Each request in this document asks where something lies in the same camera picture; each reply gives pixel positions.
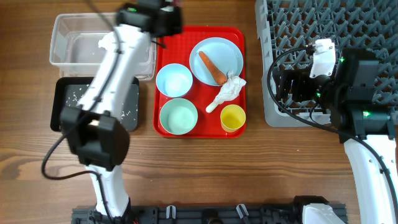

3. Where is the orange carrot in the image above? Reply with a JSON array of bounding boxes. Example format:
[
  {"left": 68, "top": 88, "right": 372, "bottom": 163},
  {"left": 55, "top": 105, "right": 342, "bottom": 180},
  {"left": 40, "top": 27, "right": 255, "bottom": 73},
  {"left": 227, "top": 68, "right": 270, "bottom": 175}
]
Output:
[{"left": 198, "top": 51, "right": 228, "bottom": 85}]

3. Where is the mint green bowl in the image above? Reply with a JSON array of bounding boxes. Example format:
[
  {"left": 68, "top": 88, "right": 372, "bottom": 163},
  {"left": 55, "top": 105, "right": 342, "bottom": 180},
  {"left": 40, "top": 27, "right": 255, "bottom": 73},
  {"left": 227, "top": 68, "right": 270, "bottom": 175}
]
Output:
[{"left": 159, "top": 98, "right": 198, "bottom": 135}]

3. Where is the white rice pile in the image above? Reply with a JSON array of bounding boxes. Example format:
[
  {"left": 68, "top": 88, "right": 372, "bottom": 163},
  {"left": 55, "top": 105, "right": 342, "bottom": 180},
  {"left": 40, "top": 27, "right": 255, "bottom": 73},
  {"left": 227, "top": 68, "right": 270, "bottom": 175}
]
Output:
[{"left": 63, "top": 84, "right": 139, "bottom": 121}]

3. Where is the red snack wrapper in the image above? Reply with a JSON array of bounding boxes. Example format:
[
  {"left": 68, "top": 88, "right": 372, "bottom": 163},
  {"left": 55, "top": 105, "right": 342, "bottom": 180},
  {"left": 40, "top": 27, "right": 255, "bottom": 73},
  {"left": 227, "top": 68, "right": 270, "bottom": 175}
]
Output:
[{"left": 172, "top": 0, "right": 182, "bottom": 7}]

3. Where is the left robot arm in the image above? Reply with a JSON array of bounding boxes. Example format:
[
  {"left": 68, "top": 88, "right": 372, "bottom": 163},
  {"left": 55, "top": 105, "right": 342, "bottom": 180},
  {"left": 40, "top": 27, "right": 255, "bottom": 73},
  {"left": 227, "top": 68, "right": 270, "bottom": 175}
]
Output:
[{"left": 60, "top": 1, "right": 182, "bottom": 223}]

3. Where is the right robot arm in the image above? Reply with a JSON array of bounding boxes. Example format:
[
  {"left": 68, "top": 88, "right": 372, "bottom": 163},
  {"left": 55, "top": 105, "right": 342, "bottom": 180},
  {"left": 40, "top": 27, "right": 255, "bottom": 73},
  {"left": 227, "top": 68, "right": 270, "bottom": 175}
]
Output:
[{"left": 271, "top": 45, "right": 397, "bottom": 223}]

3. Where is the grey dishwasher rack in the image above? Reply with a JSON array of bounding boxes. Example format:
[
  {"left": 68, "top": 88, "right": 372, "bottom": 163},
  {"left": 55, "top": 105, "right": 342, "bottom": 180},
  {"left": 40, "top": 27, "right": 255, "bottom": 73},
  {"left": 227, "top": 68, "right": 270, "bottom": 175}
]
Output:
[{"left": 255, "top": 0, "right": 397, "bottom": 127}]

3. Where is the light blue bowl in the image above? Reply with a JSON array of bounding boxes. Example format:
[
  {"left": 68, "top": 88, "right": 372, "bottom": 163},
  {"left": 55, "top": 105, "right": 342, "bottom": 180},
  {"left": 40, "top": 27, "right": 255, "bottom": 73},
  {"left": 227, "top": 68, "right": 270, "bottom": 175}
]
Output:
[{"left": 155, "top": 63, "right": 193, "bottom": 98}]

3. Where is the crumpled white napkin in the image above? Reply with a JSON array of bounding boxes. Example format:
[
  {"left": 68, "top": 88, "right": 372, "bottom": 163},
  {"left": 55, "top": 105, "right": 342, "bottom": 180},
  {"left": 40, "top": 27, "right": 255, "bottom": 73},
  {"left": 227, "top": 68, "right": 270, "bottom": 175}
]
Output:
[{"left": 213, "top": 70, "right": 246, "bottom": 105}]

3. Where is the yellow plastic cup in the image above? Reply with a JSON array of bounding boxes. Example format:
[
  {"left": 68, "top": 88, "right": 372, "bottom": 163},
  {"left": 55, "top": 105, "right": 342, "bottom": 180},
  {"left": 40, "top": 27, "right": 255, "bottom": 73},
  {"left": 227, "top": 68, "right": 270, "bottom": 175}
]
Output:
[{"left": 220, "top": 105, "right": 246, "bottom": 133}]

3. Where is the light blue plate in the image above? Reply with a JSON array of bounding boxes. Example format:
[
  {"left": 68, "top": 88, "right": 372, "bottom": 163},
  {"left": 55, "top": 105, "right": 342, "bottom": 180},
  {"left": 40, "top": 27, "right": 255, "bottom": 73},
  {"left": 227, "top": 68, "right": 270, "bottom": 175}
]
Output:
[{"left": 189, "top": 37, "right": 244, "bottom": 86}]

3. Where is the white plastic spoon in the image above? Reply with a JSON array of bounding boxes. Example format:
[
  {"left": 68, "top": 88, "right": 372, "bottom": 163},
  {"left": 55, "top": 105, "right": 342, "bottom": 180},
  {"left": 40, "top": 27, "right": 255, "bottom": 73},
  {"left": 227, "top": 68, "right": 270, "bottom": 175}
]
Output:
[{"left": 205, "top": 101, "right": 219, "bottom": 113}]

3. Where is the clear plastic bin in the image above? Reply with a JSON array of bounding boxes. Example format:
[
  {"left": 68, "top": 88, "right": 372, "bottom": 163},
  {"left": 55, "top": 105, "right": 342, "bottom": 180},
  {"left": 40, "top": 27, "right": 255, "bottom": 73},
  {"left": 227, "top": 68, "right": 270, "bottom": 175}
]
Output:
[{"left": 49, "top": 13, "right": 157, "bottom": 81}]

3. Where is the black plastic tray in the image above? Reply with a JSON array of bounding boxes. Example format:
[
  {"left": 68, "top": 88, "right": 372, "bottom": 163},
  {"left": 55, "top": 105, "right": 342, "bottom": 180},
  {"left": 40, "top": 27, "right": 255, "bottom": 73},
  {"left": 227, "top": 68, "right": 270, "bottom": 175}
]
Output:
[{"left": 50, "top": 77, "right": 139, "bottom": 132}]

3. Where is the right black cable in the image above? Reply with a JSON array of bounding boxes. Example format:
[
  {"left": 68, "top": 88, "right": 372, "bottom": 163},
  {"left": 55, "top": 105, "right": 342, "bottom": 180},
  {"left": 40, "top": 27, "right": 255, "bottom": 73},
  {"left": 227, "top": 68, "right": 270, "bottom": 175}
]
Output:
[{"left": 266, "top": 46, "right": 398, "bottom": 218}]

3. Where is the black cable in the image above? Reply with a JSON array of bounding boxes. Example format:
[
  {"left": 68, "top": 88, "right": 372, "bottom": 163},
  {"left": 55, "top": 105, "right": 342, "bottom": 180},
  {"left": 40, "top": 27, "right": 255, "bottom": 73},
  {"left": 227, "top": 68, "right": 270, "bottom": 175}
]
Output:
[
  {"left": 266, "top": 46, "right": 398, "bottom": 218},
  {"left": 41, "top": 0, "right": 167, "bottom": 223}
]

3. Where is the left black cable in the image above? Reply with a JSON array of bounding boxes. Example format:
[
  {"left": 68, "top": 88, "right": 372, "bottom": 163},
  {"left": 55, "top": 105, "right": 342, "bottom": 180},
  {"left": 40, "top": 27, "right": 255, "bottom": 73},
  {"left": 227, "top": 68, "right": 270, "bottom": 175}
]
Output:
[{"left": 41, "top": 0, "right": 167, "bottom": 223}]

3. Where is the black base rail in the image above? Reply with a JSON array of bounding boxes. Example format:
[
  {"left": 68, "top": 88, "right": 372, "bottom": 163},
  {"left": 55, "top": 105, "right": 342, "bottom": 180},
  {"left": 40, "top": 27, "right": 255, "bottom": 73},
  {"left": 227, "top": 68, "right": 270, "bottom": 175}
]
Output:
[{"left": 71, "top": 204, "right": 349, "bottom": 224}]

